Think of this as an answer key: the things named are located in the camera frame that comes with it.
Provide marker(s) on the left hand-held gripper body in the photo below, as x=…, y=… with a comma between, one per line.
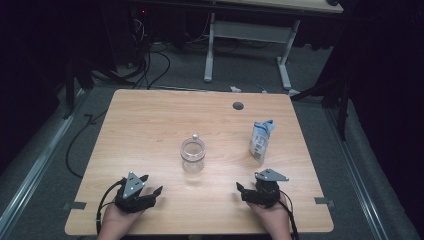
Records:
x=133, y=186

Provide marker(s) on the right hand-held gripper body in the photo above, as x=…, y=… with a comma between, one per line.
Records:
x=266, y=193

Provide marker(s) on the blue and white carton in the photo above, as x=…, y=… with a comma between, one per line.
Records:
x=260, y=143

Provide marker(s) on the clear glass jar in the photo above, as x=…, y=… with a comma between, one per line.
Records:
x=192, y=156

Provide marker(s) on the person's right hand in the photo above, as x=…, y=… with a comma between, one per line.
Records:
x=273, y=218

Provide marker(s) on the person's left hand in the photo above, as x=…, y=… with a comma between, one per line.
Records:
x=116, y=220

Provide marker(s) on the grey tape piece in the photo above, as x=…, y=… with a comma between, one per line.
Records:
x=324, y=201
x=75, y=205

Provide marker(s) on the dark round table grommet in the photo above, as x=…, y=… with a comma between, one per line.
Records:
x=238, y=106

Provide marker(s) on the white scrap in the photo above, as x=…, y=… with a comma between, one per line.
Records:
x=235, y=89

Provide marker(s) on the dark metal stand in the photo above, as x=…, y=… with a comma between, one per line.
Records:
x=333, y=93

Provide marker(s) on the metal floor rail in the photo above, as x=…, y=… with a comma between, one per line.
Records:
x=360, y=176
x=36, y=163

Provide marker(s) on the white metal frame desk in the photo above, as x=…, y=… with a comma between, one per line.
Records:
x=250, y=31

